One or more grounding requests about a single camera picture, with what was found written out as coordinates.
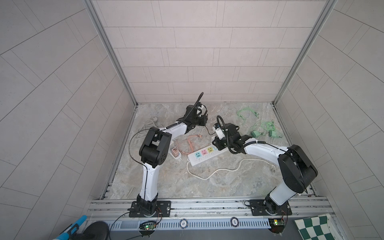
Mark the green cable bundle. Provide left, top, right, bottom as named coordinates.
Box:
left=236, top=107, right=261, bottom=121

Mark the black round stool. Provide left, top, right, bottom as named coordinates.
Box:
left=80, top=221, right=110, bottom=240

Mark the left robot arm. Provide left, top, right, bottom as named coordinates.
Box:
left=136, top=102, right=208, bottom=216

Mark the pink charger with cable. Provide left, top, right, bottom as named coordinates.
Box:
left=179, top=134, right=203, bottom=156

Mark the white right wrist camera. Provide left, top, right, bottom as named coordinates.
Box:
left=213, top=125, right=225, bottom=140

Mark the long multicolour power strip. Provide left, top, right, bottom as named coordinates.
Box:
left=188, top=145, right=228, bottom=166

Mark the white power strip cord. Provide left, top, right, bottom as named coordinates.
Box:
left=136, top=116, right=160, bottom=139

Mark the blue handled tool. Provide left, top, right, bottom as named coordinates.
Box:
left=54, top=215, right=87, bottom=240

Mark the small blue-socket power strip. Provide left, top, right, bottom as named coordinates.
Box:
left=170, top=148, right=182, bottom=161

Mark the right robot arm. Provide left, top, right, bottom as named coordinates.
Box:
left=212, top=123, right=318, bottom=215

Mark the long strip white cord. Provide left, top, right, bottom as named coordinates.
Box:
left=185, top=158, right=276, bottom=181

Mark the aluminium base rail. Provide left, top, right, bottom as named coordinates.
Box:
left=86, top=196, right=335, bottom=231

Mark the green charger with cable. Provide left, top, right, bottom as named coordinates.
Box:
left=250, top=120, right=284, bottom=138

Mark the green white checkerboard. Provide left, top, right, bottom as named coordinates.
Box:
left=295, top=214, right=343, bottom=240

